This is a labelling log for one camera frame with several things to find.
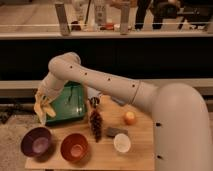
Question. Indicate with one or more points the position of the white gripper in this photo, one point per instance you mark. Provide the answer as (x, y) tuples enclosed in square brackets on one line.
[(50, 87)]

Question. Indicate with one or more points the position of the yellow banana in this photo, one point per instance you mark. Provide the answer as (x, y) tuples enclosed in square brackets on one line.
[(43, 108)]

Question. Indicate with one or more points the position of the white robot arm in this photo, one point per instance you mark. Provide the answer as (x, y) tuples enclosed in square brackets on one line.
[(181, 126)]

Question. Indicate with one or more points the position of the purple bowl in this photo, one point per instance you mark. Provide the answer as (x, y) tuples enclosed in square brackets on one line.
[(36, 142)]

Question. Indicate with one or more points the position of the red orange bowl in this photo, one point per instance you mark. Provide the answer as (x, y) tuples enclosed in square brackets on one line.
[(74, 147)]

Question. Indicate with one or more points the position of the white small bowl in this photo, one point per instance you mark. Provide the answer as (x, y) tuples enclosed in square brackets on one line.
[(122, 143)]

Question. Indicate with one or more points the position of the green plastic tray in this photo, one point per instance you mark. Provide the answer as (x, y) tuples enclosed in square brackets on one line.
[(69, 105)]

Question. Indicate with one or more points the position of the small black cup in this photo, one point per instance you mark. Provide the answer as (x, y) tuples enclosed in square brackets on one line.
[(94, 101)]

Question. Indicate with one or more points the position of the brown grape bunch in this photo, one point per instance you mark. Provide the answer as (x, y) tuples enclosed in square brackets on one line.
[(96, 125)]

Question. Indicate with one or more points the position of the grey sponge block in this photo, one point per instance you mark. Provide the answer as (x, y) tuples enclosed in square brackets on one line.
[(112, 132)]

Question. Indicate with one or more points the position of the orange fruit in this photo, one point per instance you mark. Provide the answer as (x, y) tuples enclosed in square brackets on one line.
[(129, 118)]

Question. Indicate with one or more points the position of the wooden cutting board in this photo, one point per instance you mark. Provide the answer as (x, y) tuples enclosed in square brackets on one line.
[(102, 155)]

